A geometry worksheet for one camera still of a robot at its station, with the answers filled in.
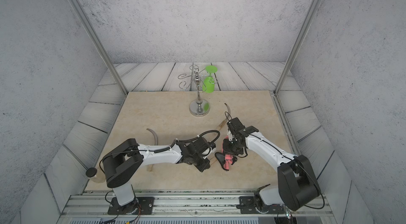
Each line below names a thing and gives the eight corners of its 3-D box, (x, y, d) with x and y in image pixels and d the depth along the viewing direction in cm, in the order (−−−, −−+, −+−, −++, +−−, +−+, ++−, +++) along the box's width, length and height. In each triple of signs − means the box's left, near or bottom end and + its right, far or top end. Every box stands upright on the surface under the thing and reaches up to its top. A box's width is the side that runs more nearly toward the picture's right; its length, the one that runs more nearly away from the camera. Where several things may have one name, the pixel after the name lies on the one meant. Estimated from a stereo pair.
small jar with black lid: (94, 183, 82) (82, 176, 74) (98, 174, 85) (87, 167, 77) (105, 183, 82) (94, 176, 74) (108, 174, 85) (98, 167, 77)
